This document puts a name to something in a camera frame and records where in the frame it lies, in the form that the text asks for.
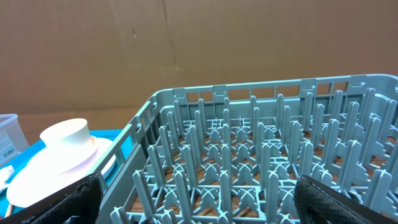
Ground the grey dishwasher rack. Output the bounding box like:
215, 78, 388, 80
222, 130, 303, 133
94, 74, 397, 223

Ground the teal serving tray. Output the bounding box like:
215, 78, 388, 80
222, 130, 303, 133
1, 129, 132, 218

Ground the upper wooden chopstick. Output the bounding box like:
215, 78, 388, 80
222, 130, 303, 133
4, 203, 14, 218

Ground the clear plastic bin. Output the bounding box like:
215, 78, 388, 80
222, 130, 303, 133
0, 114, 29, 166

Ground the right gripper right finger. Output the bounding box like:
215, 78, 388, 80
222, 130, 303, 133
294, 175, 397, 224

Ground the large white plate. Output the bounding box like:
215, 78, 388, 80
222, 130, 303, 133
6, 138, 112, 208

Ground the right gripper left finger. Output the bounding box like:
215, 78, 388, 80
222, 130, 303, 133
1, 174, 103, 224

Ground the white cup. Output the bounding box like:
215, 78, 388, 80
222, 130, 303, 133
40, 118, 91, 148

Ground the white napkin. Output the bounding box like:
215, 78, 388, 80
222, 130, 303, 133
0, 165, 15, 193

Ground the cardboard backdrop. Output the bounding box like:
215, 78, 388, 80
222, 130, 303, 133
1, 1, 397, 114

